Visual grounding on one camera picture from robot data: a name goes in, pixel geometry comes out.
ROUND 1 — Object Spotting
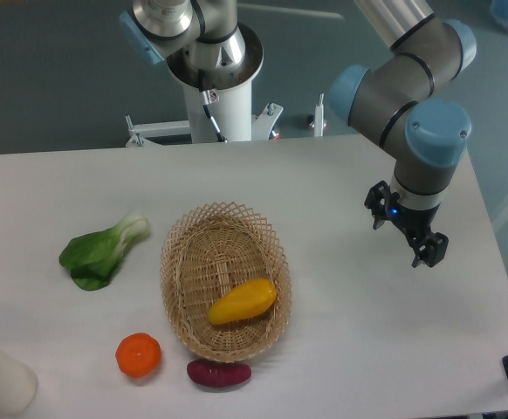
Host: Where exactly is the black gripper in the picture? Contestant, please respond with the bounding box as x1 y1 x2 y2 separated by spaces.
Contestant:
364 181 449 268

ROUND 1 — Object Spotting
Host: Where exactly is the purple sweet potato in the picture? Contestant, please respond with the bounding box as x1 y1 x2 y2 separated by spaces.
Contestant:
187 359 252 388

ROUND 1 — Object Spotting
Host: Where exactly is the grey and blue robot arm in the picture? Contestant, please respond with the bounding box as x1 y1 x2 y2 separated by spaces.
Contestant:
119 1 477 267

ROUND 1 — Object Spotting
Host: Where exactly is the yellow mango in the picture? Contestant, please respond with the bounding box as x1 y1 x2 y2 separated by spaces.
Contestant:
208 278 277 326

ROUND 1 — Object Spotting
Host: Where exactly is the orange pumpkin toy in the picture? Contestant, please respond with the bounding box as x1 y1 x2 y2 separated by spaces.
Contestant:
115 333 162 379

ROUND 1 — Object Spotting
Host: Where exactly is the black cable on pedestal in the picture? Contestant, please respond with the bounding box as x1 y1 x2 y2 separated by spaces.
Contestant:
196 68 229 144

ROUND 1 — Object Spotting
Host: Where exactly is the woven wicker basket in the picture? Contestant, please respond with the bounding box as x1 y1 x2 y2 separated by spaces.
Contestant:
161 202 292 363

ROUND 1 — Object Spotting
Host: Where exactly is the green bok choy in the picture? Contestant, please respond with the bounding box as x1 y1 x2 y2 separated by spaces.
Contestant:
58 212 150 292

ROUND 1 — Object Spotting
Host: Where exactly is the cream white bottle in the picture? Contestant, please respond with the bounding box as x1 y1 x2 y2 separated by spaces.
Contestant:
0 350 38 416

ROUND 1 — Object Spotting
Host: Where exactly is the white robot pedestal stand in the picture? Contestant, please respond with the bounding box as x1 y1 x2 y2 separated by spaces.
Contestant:
126 24 284 148

